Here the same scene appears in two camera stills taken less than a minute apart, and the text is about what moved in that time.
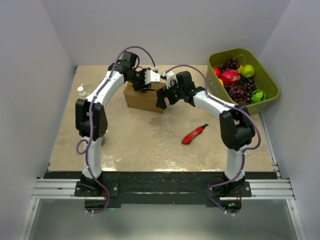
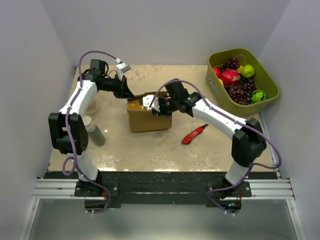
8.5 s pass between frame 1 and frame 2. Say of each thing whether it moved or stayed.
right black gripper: moved
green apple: stayed
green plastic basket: stayed
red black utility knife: stayed
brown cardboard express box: moved
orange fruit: stayed
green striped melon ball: stayed
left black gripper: moved
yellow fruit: stayed
